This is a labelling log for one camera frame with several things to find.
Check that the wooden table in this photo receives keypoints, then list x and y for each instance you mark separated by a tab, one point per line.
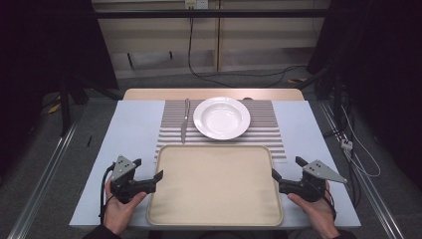
159	94

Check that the silver table knife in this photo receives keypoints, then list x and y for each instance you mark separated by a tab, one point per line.
184	122

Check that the beige plastic tray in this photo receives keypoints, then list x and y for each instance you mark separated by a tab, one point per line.
215	186

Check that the striped placemat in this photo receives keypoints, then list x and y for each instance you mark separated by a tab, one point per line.
265	132

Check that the small black floor object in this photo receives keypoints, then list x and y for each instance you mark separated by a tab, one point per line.
89	141

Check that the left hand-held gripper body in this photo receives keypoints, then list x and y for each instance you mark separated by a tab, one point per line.
124	186

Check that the black metal stand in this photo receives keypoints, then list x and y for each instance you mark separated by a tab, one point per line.
66	106

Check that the person's left hand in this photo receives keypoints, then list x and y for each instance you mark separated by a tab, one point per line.
117	212

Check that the aluminium floor rail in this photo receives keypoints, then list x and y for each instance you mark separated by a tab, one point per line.
368	186
43	179

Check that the white wall socket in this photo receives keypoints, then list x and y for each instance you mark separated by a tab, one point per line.
196	3

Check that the pale blue table cover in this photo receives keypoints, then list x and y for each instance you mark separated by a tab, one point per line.
132	132

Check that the yellow floor tape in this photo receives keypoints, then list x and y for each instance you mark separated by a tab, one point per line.
55	107
297	80

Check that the black horizontal bar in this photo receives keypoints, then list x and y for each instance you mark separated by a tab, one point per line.
212	13

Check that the black curtain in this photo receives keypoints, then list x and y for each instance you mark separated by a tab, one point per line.
378	66
43	49

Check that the white deep plate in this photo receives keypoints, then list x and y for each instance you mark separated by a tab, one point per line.
221	118

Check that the white power strip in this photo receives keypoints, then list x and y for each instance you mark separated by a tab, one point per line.
346	143

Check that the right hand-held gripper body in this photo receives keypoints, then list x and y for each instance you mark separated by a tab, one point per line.
307	189

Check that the person's right hand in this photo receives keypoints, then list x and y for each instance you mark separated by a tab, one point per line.
318	214

